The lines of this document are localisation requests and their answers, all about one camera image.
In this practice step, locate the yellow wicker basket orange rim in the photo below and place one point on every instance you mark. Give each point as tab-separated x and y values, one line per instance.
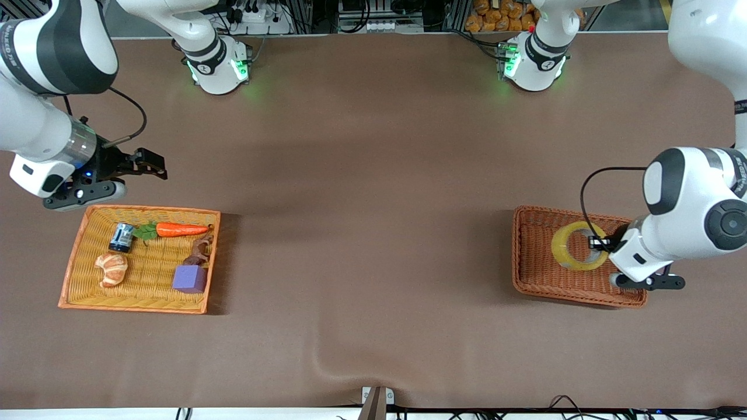
152	280

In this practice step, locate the pile of orange toys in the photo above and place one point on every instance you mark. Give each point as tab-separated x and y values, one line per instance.
496	17

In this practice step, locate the white power strip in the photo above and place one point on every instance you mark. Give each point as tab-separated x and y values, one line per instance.
262	23

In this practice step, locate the metal table edge bracket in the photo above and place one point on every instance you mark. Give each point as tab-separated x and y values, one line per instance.
376	405

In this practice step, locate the toy croissant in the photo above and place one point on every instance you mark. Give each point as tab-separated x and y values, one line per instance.
112	269

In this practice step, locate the white box with ports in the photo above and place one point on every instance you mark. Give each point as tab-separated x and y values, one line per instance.
379	26

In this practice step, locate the brown toy lion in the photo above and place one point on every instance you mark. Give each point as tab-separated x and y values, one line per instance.
198	254

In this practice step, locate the brown wicker basket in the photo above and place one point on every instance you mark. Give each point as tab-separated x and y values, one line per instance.
537	256

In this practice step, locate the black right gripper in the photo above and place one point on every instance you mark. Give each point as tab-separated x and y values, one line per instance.
108	163

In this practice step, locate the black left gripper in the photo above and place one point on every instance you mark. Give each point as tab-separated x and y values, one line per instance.
614	241

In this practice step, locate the brown table cover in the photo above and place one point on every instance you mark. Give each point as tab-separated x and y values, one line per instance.
373	175

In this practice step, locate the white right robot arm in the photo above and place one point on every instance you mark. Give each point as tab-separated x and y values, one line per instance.
35	122

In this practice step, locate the clear yellowish tape roll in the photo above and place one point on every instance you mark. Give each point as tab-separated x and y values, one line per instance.
563	256

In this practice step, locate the orange toy carrot green leaves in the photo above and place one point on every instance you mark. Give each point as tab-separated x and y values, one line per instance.
181	230

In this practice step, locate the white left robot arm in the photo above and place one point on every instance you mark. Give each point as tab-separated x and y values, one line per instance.
683	216

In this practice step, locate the purple foam block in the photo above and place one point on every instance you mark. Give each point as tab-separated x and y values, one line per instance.
189	280

